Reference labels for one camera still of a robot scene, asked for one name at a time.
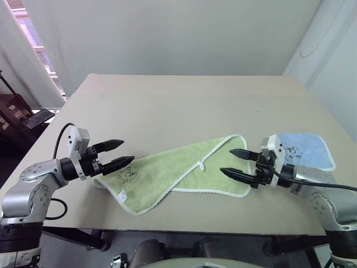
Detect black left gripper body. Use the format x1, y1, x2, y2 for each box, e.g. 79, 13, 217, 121
80, 143, 105, 179

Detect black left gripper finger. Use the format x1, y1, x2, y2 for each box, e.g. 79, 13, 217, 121
93, 138, 124, 154
100, 156, 136, 175

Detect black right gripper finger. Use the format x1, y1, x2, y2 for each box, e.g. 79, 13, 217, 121
219, 166, 256, 186
229, 149, 262, 162

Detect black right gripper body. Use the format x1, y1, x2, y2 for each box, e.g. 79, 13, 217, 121
250, 149, 276, 190

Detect green towel with white trim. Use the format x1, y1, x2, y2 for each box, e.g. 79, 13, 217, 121
93, 134, 252, 217

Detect blue towel with white trim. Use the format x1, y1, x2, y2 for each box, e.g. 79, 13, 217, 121
274, 133, 336, 172

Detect black flat tray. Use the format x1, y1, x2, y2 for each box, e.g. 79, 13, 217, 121
24, 108, 55, 130

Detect black table leg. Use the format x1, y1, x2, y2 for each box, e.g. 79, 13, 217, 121
41, 226, 111, 252

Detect dark rounded shape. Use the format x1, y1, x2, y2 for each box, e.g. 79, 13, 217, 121
129, 238, 166, 268

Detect dark wooden shelf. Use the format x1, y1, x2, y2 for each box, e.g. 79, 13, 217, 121
0, 93, 33, 146

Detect small silver metal part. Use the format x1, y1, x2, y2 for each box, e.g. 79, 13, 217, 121
110, 252, 129, 268

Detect black stand pole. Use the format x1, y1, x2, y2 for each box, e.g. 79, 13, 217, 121
0, 69, 32, 115

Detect white curtain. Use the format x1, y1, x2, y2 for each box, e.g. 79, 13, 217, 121
0, 0, 66, 109

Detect window with blinds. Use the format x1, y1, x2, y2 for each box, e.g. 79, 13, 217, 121
7, 0, 69, 102

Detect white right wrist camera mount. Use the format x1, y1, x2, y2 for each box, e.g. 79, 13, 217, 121
260, 135, 287, 187

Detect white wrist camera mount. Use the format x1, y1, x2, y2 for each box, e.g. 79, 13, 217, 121
67, 126, 91, 181
260, 135, 287, 187

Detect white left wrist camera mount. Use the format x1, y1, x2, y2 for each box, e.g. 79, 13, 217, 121
67, 126, 91, 181

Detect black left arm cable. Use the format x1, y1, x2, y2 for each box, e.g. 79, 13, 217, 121
44, 122, 76, 221

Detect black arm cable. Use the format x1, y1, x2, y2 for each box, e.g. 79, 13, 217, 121
44, 122, 76, 221
266, 163, 357, 192

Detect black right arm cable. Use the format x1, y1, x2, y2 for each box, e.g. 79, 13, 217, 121
266, 163, 357, 192

